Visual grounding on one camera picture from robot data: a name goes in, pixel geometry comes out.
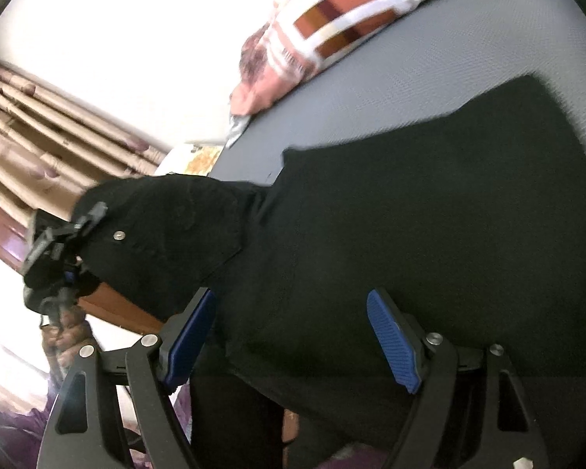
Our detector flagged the wooden bed frame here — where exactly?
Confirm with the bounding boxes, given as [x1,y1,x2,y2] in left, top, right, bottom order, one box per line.
[0,190,164,334]

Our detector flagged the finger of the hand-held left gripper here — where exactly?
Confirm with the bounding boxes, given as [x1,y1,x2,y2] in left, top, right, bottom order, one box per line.
[71,200,109,242]

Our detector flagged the light blue cloth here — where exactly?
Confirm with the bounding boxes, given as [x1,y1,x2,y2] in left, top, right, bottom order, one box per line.
[223,113,254,150]

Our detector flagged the grey mattress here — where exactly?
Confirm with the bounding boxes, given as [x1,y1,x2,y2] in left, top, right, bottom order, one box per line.
[207,0,586,469]

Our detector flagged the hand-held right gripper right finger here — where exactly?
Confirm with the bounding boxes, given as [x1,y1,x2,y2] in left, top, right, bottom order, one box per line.
[366,289,550,469]

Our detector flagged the beige patterned curtain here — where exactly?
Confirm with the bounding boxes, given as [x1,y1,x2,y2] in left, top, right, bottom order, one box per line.
[0,57,171,238]

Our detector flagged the pink checked patchwork blanket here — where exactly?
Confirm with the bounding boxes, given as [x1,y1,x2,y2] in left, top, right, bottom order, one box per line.
[229,0,538,117]

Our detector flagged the floral pillow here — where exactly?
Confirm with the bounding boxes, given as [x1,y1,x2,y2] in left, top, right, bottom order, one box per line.
[165,143,225,177]

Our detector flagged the black pants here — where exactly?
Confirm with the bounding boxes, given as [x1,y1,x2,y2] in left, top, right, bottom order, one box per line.
[73,74,586,469]

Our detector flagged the person's left hand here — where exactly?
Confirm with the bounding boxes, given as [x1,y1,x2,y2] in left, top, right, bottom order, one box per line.
[40,302,97,369]

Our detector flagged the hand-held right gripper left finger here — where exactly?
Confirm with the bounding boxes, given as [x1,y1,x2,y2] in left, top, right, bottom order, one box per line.
[41,287,218,469]

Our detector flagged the purple cloth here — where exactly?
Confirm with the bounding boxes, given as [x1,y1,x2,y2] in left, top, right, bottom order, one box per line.
[0,383,198,469]

